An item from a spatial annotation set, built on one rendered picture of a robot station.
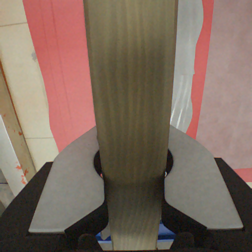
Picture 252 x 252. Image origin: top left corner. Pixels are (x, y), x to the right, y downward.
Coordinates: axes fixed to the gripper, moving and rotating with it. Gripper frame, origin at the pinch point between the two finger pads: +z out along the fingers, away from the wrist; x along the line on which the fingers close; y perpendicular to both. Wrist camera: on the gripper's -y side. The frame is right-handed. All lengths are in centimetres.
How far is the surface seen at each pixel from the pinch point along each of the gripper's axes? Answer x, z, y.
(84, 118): -6.8, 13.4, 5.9
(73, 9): -6.4, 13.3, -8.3
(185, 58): 6.9, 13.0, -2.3
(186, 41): 6.8, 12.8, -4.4
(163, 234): 5.6, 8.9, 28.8
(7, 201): -130, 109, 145
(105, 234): -4.8, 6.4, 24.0
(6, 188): -123, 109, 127
